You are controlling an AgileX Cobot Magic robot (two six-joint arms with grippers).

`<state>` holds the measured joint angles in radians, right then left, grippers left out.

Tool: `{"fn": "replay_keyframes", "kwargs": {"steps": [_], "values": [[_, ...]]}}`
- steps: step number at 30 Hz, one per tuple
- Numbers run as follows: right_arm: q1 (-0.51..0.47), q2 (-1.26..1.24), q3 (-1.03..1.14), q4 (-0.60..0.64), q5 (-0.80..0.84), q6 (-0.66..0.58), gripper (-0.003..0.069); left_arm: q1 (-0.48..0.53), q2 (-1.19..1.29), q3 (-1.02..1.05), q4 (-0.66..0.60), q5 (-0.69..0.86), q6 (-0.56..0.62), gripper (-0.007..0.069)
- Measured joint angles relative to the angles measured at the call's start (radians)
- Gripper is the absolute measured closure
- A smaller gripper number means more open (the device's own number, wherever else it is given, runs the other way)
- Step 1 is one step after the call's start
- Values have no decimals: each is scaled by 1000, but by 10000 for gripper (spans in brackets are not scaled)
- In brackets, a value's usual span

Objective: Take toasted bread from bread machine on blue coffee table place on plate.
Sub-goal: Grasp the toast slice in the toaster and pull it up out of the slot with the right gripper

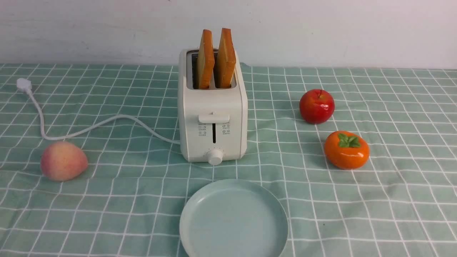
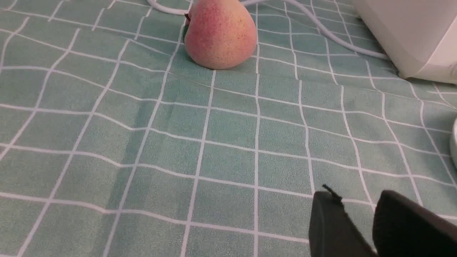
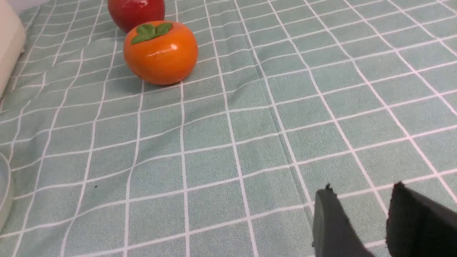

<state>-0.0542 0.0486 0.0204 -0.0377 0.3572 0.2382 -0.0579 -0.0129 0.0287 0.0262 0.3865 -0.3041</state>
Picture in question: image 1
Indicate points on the toast slice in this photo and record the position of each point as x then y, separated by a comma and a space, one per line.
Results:
226, 60
205, 60

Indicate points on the white two-slot toaster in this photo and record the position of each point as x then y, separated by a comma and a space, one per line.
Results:
212, 122

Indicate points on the light green round plate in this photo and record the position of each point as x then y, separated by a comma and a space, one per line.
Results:
233, 218

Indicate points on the red apple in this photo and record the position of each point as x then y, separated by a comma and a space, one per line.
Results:
316, 106

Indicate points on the orange persimmon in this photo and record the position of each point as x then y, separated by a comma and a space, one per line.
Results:
346, 150

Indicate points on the pink peach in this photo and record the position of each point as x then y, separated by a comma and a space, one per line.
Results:
62, 161

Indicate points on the green checkered tablecloth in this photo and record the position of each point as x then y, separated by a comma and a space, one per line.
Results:
401, 203

